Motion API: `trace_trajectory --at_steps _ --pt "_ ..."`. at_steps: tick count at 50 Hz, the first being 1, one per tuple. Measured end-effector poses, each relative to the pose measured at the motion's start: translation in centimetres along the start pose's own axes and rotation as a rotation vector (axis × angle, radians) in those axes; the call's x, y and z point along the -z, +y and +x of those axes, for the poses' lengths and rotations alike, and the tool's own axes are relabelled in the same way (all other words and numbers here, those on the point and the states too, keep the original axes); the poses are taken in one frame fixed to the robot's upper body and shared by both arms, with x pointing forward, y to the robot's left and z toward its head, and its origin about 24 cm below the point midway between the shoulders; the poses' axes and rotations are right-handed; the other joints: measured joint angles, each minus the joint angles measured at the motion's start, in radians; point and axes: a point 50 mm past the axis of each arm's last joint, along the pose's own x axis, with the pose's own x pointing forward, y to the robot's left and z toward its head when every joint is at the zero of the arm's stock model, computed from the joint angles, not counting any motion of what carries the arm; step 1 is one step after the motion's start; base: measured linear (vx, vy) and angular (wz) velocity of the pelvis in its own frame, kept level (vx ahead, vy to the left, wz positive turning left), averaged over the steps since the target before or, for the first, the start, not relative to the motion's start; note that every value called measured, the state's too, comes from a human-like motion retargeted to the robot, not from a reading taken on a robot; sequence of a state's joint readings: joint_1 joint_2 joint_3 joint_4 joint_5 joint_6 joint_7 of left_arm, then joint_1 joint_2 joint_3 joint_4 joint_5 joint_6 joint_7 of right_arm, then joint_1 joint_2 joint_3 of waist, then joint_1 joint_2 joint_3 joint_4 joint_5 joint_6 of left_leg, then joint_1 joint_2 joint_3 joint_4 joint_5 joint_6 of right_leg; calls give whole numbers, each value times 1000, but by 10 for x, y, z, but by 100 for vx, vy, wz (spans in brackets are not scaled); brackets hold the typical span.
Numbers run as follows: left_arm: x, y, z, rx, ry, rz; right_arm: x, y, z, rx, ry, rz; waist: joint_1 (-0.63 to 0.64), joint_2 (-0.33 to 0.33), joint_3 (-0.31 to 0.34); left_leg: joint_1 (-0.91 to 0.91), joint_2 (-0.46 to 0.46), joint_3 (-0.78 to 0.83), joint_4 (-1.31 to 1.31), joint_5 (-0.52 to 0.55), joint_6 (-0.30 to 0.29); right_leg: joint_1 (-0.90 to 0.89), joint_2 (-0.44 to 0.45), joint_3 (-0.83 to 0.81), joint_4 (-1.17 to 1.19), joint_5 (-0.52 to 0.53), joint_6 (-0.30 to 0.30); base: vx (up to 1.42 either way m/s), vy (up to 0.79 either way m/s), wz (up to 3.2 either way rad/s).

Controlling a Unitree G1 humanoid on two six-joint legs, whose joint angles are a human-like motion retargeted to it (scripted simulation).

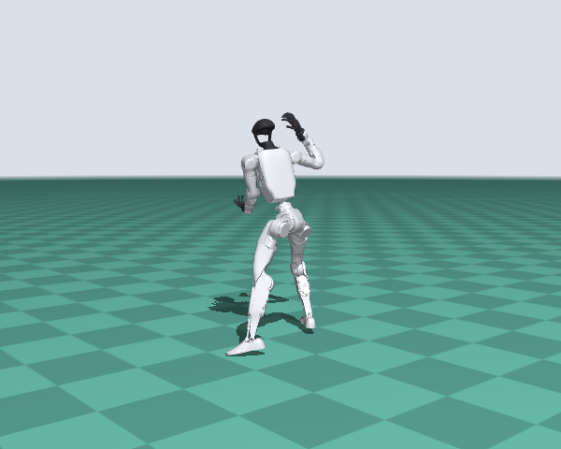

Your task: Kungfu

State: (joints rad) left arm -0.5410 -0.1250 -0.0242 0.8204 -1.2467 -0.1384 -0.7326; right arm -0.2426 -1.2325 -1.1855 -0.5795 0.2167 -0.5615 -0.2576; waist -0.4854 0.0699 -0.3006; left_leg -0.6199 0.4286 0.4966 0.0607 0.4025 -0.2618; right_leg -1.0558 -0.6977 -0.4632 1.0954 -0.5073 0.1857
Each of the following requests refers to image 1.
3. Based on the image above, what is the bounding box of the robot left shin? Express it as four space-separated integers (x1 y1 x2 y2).
245 275 272 341

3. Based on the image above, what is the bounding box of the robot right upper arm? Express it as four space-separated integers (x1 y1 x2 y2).
289 151 323 169

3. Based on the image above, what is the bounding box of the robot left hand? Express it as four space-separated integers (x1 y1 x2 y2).
234 196 245 212

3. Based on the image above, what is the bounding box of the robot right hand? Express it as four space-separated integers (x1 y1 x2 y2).
281 112 305 141

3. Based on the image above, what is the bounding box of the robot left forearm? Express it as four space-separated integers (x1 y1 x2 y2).
243 189 257 214

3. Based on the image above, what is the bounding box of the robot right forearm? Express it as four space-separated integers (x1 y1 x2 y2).
297 131 324 165

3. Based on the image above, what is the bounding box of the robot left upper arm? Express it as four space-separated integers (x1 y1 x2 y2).
241 154 260 199

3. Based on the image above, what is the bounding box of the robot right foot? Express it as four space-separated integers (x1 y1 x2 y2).
299 315 316 328

